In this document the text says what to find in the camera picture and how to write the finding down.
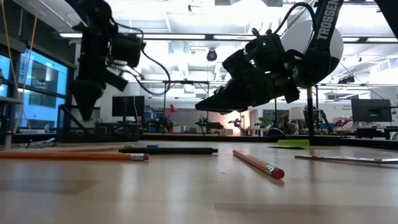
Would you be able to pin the red desk lamp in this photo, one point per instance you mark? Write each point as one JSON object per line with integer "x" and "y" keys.
{"x": 172, "y": 109}

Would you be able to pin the ceiling light strip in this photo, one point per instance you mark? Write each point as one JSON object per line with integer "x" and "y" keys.
{"x": 174, "y": 36}
{"x": 382, "y": 40}

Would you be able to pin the orange pencil with red eraser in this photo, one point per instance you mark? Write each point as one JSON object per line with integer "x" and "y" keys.
{"x": 77, "y": 155}
{"x": 258, "y": 164}

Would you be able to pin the blue eraser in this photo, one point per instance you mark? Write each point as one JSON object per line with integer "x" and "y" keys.
{"x": 152, "y": 145}

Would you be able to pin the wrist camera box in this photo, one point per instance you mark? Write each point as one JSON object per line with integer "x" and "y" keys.
{"x": 126, "y": 49}
{"x": 236, "y": 63}

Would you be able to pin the black aluminium table frame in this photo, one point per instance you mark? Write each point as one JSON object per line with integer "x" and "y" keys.
{"x": 217, "y": 137}

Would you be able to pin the background small robot arm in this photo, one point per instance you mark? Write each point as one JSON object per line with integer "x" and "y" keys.
{"x": 237, "y": 124}

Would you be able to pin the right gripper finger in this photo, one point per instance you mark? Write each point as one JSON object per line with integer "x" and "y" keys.
{"x": 230, "y": 98}

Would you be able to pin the black monitor on stand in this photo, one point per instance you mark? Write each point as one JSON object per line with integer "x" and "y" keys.
{"x": 128, "y": 105}

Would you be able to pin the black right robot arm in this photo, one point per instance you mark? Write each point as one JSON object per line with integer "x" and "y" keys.
{"x": 326, "y": 28}

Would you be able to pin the white shade table lamp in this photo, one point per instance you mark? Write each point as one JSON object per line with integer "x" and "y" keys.
{"x": 296, "y": 113}

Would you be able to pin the small grey cylinder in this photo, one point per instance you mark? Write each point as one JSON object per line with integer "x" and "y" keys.
{"x": 7, "y": 141}

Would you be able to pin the white globe lamp black base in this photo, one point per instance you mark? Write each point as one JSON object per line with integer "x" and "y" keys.
{"x": 310, "y": 112}

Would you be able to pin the background black robot arm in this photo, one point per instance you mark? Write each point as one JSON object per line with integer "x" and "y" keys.
{"x": 214, "y": 125}

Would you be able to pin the black ceiling spotlight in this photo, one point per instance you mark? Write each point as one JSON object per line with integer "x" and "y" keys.
{"x": 211, "y": 56}

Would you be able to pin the black pen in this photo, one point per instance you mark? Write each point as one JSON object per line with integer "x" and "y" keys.
{"x": 168, "y": 151}

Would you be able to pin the pale wooden pencil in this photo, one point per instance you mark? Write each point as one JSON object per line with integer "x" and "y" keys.
{"x": 93, "y": 148}

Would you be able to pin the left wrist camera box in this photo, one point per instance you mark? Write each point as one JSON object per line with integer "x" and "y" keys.
{"x": 126, "y": 49}

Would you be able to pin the wide black monitor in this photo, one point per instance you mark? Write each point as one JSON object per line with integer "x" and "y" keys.
{"x": 371, "y": 110}

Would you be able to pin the green sticky note pad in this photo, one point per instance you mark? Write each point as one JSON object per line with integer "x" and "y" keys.
{"x": 293, "y": 143}

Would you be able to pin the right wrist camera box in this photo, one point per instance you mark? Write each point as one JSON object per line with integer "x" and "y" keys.
{"x": 236, "y": 63}

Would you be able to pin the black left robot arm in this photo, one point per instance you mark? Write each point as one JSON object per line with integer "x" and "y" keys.
{"x": 93, "y": 46}

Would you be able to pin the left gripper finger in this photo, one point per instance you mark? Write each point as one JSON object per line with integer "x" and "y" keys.
{"x": 86, "y": 104}

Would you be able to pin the black mesh desk organizer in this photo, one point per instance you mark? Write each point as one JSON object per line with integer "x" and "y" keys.
{"x": 124, "y": 132}

